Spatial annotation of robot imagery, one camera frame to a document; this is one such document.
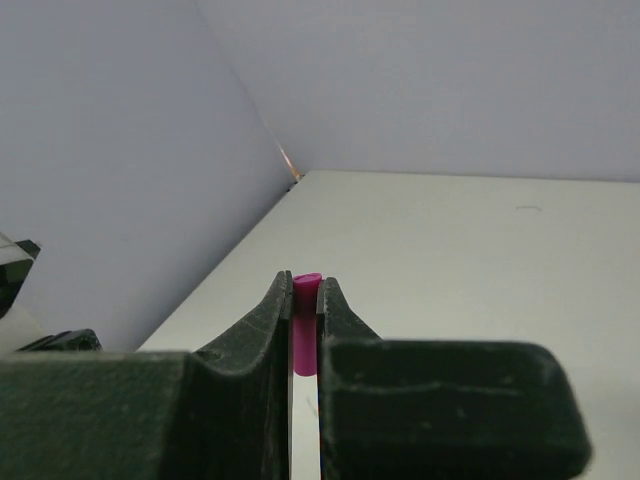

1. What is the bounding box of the purple pen cap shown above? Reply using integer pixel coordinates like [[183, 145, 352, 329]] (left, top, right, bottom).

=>
[[293, 272, 323, 377]]

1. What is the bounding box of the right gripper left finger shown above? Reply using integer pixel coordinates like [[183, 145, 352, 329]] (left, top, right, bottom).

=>
[[1, 271, 292, 479]]

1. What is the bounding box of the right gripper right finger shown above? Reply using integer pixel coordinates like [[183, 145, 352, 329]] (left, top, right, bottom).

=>
[[317, 278, 592, 479]]

